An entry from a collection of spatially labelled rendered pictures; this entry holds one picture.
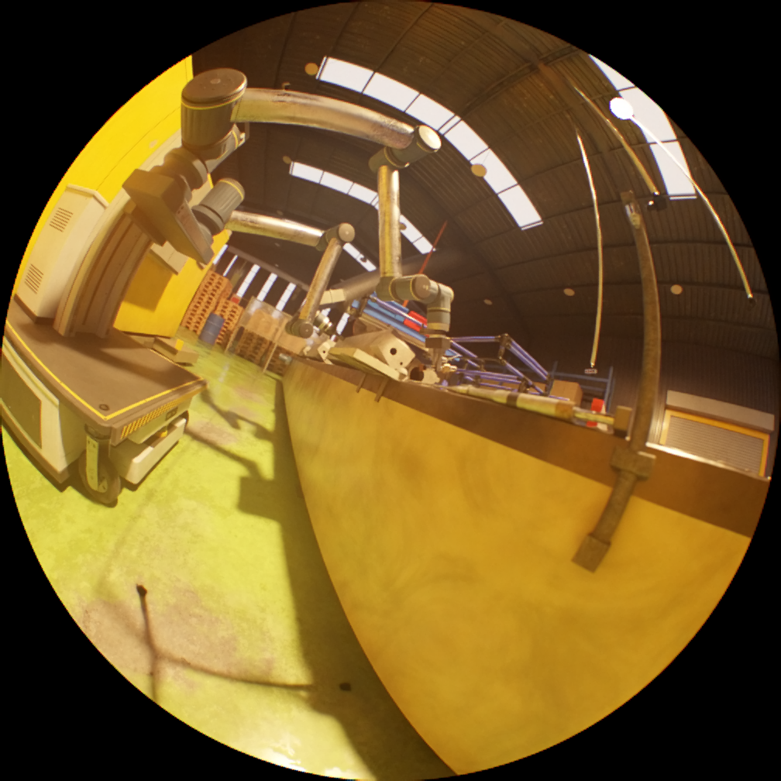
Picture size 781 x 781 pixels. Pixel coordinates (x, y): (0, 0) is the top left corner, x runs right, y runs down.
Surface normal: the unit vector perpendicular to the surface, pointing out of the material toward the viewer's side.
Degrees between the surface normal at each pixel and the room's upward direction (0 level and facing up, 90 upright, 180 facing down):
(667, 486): 90
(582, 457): 90
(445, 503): 90
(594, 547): 90
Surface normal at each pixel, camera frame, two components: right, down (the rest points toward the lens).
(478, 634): -0.79, -0.40
